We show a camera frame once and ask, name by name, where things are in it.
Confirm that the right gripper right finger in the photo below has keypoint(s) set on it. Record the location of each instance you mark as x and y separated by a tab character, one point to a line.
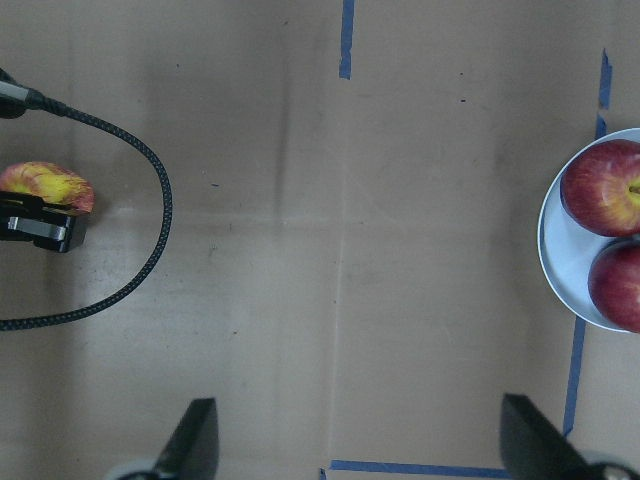
532	448

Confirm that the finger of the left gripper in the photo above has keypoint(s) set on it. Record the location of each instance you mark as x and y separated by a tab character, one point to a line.
28	218

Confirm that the red apple plate front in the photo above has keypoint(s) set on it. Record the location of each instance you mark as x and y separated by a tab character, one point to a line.
613	284

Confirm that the red apple plate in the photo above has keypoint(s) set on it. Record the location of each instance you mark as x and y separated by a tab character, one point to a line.
613	284
600	188

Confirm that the yellow-red apple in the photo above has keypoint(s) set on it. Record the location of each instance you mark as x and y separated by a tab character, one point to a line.
54	184

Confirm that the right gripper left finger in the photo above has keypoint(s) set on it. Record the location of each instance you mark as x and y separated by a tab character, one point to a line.
192	451

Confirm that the red apple plate left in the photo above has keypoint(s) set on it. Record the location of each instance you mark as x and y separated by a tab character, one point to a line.
600	188

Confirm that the light blue plate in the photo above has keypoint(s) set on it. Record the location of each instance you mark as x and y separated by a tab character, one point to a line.
567	250

